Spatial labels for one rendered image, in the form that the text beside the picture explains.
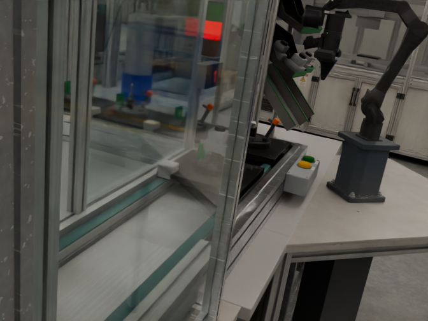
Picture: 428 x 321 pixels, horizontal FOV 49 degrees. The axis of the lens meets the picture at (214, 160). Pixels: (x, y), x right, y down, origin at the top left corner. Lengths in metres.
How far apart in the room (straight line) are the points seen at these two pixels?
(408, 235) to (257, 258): 0.52
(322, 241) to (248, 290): 0.34
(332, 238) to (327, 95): 4.38
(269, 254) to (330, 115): 4.56
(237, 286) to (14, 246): 0.75
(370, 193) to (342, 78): 4.00
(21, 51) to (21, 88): 0.02
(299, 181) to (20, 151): 1.20
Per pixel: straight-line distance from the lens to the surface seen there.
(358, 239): 1.38
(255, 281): 1.07
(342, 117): 5.64
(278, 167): 1.48
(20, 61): 0.29
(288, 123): 1.82
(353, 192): 1.62
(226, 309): 0.97
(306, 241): 1.29
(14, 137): 0.30
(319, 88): 5.65
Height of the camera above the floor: 1.43
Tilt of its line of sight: 19 degrees down
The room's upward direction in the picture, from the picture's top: 8 degrees clockwise
